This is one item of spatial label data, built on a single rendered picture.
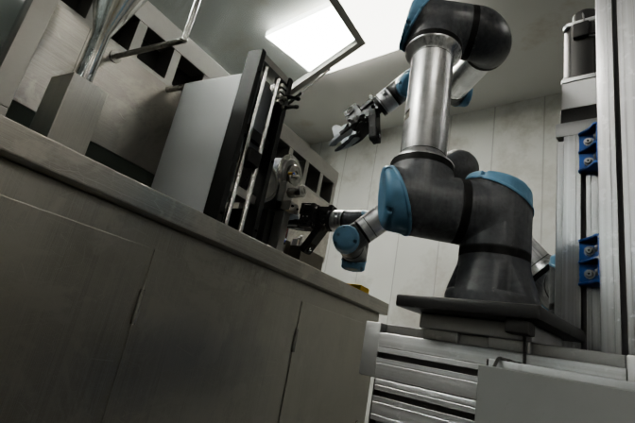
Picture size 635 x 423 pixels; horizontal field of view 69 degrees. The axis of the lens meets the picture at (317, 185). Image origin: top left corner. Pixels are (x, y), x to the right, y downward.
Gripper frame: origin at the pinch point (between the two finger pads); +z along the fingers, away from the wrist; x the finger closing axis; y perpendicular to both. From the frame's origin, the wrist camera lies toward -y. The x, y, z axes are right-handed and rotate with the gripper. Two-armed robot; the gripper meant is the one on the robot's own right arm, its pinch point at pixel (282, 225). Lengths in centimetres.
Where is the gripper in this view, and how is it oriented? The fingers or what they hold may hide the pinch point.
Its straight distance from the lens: 162.8
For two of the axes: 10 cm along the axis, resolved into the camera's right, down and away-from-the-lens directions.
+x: -4.8, -3.8, -7.9
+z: -8.6, 0.1, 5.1
